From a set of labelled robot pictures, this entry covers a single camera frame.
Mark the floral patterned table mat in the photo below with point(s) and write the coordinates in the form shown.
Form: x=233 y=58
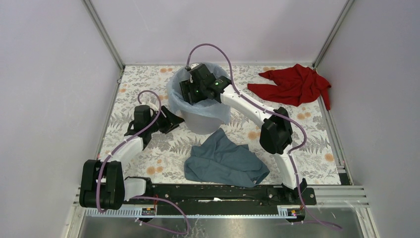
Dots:
x=163 y=158

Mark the light blue plastic trash bag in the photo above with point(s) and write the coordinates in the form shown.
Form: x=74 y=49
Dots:
x=208 y=108

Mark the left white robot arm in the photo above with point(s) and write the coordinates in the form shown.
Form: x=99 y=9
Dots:
x=104 y=185

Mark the red cloth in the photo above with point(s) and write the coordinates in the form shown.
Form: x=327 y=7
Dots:
x=293 y=86

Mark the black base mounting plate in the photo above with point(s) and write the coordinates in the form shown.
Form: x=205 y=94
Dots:
x=208 y=199

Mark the grey plastic trash bin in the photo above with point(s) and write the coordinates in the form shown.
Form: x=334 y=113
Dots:
x=201 y=125

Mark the blue-grey cloth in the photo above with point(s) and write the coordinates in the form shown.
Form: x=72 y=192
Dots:
x=219 y=160

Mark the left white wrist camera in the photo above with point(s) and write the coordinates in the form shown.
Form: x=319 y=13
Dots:
x=154 y=107

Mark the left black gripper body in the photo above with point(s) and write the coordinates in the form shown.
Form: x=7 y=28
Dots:
x=158 y=120

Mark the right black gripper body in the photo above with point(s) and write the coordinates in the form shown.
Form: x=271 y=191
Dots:
x=196 y=90

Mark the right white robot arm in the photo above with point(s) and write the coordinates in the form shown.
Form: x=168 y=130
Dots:
x=275 y=124

